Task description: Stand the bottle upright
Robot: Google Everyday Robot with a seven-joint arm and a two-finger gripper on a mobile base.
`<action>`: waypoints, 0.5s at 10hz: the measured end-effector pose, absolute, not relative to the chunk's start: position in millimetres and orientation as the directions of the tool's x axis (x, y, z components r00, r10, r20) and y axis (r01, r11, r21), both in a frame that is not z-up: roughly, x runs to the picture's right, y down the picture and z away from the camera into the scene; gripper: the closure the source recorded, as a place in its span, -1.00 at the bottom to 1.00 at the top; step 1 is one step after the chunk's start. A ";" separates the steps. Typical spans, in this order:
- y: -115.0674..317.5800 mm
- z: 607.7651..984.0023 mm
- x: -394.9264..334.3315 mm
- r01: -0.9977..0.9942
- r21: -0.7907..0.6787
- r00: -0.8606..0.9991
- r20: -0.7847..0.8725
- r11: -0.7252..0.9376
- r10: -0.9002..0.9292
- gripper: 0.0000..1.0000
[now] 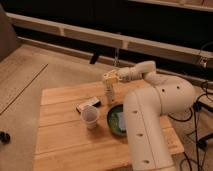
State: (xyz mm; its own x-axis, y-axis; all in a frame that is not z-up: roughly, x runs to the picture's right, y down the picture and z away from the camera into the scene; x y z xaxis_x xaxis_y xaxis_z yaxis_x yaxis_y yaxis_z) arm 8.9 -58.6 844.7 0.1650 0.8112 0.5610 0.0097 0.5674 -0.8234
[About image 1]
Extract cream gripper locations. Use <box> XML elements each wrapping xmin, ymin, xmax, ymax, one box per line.
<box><xmin>102</xmin><ymin>70</ymin><xmax>119</xmax><ymax>103</ymax></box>

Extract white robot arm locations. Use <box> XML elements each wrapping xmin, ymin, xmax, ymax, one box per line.
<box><xmin>102</xmin><ymin>61</ymin><xmax>195</xmax><ymax>171</ymax></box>

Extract green bowl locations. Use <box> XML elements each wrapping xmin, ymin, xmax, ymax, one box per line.
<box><xmin>107</xmin><ymin>104</ymin><xmax>126</xmax><ymax>137</ymax></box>

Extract clear plastic cup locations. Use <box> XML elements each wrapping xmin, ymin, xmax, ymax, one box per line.
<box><xmin>81</xmin><ymin>106</ymin><xmax>100</xmax><ymax>129</ymax></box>

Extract white shelf rail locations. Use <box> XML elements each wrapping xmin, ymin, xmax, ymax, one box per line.
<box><xmin>6</xmin><ymin>12</ymin><xmax>213</xmax><ymax>68</ymax></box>

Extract black cables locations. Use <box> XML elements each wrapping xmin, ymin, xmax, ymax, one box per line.
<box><xmin>168</xmin><ymin>79</ymin><xmax>213</xmax><ymax>171</ymax></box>

